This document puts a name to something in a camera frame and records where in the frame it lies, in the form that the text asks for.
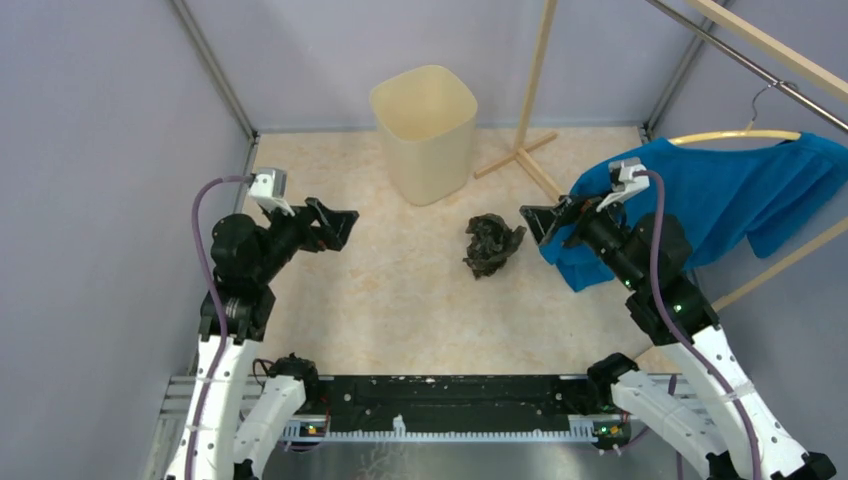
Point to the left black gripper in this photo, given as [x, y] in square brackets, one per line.
[333, 230]

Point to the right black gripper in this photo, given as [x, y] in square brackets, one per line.
[542, 218]

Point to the dark translucent trash bag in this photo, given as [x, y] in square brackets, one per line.
[492, 243]

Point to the cream plastic trash bin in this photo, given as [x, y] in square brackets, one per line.
[426, 120]

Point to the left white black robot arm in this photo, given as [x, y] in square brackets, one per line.
[216, 443]

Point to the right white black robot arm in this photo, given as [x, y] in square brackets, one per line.
[738, 437]

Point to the blue t-shirt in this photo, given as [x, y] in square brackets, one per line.
[763, 195]

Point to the yellow clothes hanger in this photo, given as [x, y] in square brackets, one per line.
[748, 132]

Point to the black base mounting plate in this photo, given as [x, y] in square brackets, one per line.
[465, 404]

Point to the metal hanging rod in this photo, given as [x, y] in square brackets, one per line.
[742, 60]

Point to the wooden clothes rack stand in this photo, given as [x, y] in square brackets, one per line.
[723, 17]

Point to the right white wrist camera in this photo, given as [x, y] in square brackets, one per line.
[628, 179]

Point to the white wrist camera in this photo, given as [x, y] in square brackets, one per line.
[628, 179]
[267, 191]

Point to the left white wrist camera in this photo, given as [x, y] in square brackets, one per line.
[267, 191]

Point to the aluminium frame rail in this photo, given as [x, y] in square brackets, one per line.
[213, 68]

